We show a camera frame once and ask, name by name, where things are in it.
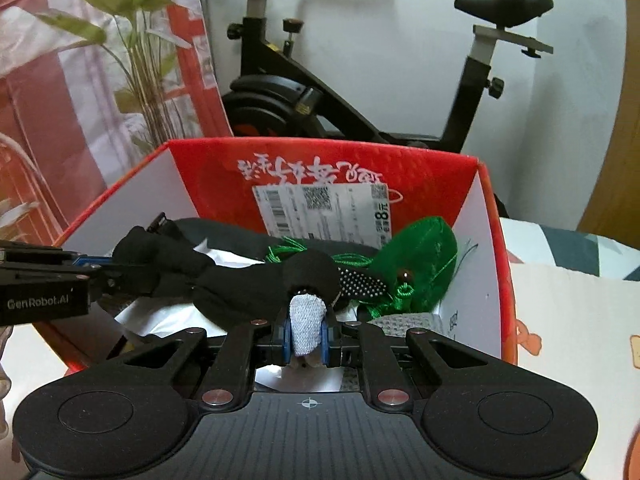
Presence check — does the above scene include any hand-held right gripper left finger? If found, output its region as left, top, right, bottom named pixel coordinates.
left=110, top=310, right=292, bottom=406

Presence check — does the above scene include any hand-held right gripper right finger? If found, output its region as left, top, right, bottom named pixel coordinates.
left=321, top=310, right=501, bottom=407

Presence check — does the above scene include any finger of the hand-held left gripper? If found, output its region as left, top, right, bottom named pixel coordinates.
left=75, top=254, right=151, bottom=297

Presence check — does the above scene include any black glove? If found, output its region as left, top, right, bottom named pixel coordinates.
left=111, top=225, right=392, bottom=358

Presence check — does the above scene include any black eye mask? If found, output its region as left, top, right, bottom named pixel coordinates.
left=145, top=212, right=381, bottom=261

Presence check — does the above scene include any green tasselled sachet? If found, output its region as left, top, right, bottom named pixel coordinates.
left=265, top=215, right=460, bottom=321

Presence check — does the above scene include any red strawberry print box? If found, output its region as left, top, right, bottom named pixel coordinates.
left=35, top=139, right=518, bottom=396

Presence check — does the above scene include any grey knitted cloth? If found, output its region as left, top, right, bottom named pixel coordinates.
left=372, top=311, right=446, bottom=336

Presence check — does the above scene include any pink printed backdrop cloth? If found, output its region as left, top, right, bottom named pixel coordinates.
left=0, top=0, right=233, bottom=261

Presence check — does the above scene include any black exercise bike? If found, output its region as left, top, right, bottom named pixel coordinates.
left=192, top=0, right=556, bottom=153

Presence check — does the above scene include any white printed tablecloth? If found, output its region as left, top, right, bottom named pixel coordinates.
left=495, top=217, right=640, bottom=461

